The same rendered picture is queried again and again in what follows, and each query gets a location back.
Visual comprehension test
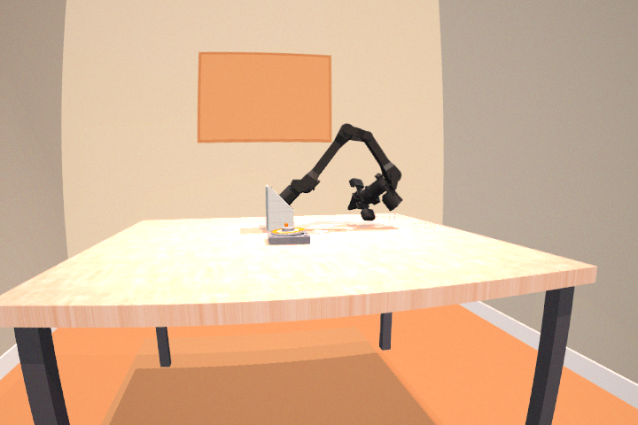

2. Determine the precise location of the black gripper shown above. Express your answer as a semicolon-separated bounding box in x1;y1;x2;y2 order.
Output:
347;178;379;221

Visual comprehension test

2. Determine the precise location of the orange round plate with holes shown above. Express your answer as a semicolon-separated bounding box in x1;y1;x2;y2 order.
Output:
271;223;305;236

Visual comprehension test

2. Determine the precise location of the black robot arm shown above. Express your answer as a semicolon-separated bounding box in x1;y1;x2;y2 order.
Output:
277;123;403;211

